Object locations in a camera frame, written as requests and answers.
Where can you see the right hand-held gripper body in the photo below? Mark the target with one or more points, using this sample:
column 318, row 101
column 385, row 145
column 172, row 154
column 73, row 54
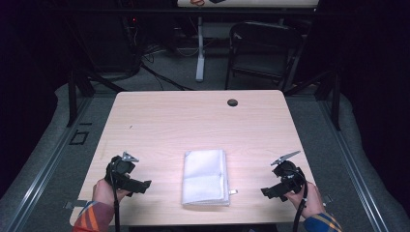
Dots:
column 291, row 179

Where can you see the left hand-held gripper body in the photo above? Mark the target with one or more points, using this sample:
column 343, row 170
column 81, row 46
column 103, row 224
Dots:
column 120, row 169

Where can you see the white cloth with arrow print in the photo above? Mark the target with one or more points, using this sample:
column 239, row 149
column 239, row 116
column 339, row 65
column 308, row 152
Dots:
column 204, row 177

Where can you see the person's left hand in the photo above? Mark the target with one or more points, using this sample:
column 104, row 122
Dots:
column 103, row 193

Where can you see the person's right hand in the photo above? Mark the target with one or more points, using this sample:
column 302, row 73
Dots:
column 311, row 203

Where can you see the grey tape strip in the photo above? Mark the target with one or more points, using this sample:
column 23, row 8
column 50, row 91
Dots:
column 328, row 199
column 75, row 204

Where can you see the black table grommet hole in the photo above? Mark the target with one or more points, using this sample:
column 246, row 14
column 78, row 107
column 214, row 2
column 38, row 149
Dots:
column 232, row 103

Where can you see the black folding chair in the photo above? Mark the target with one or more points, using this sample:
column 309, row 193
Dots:
column 262, row 48

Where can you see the white metal table leg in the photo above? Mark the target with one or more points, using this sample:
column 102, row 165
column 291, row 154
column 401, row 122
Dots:
column 200, row 51

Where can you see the dark equipment with red light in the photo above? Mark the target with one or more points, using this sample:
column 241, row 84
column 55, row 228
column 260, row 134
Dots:
column 133, row 20

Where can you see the aluminium floor rail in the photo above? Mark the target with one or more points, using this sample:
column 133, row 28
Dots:
column 351, row 164
column 48, row 164

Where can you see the black metal frame stand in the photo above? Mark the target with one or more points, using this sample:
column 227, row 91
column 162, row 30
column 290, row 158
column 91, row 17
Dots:
column 336, row 103
column 72, row 96

